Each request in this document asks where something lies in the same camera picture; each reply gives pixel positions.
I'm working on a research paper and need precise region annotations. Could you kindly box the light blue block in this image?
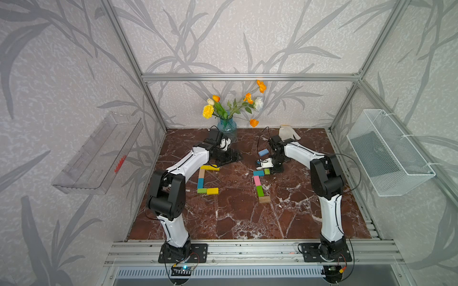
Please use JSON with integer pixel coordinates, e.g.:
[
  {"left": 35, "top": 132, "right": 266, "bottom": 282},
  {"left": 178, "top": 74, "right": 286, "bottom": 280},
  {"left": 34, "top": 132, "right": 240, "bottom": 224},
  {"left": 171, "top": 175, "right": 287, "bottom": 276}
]
[{"left": 258, "top": 148, "right": 270, "bottom": 157}]

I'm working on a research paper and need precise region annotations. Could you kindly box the pink block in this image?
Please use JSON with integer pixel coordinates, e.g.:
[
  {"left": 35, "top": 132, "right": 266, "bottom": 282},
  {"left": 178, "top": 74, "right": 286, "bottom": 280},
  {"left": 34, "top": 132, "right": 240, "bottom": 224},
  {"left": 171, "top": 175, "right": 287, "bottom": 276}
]
[{"left": 254, "top": 176, "right": 261, "bottom": 186}]

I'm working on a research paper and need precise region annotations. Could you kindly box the brown wooden block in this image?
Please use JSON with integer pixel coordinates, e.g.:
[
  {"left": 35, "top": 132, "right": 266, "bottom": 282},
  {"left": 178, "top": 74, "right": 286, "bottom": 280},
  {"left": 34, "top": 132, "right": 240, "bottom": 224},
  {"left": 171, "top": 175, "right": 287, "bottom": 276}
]
[{"left": 258, "top": 196, "right": 271, "bottom": 204}]

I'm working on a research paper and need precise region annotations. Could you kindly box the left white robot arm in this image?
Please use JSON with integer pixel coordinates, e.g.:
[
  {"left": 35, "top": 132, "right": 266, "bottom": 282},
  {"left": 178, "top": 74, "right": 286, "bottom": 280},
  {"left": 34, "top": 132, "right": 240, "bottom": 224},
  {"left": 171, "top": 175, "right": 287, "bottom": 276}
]
[{"left": 146, "top": 129, "right": 242, "bottom": 262}]

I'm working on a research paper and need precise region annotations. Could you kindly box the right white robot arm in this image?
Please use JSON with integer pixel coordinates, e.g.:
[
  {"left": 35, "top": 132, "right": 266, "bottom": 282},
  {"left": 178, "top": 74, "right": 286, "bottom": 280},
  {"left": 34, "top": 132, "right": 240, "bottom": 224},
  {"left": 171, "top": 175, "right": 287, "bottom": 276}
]
[{"left": 268, "top": 135, "right": 347, "bottom": 262}]

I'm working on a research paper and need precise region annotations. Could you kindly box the white work glove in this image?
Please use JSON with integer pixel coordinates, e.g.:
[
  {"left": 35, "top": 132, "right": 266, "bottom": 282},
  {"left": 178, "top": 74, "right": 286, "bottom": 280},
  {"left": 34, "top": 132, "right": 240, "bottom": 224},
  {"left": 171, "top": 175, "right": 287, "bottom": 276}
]
[{"left": 279, "top": 125, "right": 301, "bottom": 141}]

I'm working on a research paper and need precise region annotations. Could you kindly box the blue glass vase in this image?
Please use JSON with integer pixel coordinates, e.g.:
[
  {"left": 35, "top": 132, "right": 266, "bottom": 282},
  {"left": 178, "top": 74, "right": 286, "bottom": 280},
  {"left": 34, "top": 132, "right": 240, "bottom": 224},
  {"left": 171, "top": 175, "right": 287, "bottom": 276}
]
[{"left": 217, "top": 119, "right": 237, "bottom": 143}]

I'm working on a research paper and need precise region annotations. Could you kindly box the artificial flower bouquet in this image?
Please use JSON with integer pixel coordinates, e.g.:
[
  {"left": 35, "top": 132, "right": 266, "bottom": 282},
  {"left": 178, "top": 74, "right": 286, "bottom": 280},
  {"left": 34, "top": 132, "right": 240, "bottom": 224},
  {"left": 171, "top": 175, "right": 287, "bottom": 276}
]
[{"left": 202, "top": 80, "right": 267, "bottom": 128}]

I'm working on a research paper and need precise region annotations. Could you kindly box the left green-lit circuit board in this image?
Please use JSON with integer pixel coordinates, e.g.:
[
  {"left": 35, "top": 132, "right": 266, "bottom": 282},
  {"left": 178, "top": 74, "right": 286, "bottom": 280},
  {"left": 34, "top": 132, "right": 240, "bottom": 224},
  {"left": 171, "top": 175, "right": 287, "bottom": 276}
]
[{"left": 171, "top": 264, "right": 197, "bottom": 276}]

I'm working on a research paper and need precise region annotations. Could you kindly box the right circuit board with connector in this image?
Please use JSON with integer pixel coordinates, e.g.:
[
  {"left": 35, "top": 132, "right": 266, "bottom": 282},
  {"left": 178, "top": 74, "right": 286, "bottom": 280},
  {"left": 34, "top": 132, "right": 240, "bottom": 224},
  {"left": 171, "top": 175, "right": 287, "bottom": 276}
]
[{"left": 322, "top": 265, "right": 347, "bottom": 284}]

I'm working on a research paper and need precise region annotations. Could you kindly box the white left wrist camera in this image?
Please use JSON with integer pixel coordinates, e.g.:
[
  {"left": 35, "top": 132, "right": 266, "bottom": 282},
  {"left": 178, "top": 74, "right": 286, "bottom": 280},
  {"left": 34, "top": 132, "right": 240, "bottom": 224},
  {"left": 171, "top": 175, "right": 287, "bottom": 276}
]
[{"left": 219, "top": 138, "right": 231, "bottom": 151}]

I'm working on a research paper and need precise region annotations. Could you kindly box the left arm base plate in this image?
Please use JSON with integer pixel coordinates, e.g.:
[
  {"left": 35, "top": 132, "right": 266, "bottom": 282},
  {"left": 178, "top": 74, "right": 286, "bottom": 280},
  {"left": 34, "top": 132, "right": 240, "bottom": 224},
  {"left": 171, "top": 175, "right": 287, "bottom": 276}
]
[{"left": 158, "top": 241, "right": 208, "bottom": 263}]

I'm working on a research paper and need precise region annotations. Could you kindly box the white wire mesh basket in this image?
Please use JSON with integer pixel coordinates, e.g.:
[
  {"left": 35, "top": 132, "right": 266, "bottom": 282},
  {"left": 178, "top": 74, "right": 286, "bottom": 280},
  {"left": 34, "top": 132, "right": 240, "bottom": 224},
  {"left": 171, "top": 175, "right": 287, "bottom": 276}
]
[{"left": 347, "top": 109, "right": 436, "bottom": 197}]

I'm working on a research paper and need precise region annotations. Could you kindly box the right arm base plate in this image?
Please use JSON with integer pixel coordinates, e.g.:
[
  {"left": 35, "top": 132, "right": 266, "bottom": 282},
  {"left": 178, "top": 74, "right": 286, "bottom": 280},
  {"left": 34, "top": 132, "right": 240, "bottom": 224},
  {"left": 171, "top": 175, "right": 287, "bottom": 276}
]
[{"left": 298, "top": 241, "right": 353, "bottom": 263}]

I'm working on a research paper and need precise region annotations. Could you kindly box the clear plastic wall shelf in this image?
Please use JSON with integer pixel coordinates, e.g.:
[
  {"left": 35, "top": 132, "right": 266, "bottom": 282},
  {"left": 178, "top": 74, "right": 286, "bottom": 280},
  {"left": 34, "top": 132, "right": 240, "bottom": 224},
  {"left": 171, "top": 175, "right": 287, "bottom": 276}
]
[{"left": 51, "top": 112, "right": 144, "bottom": 195}]

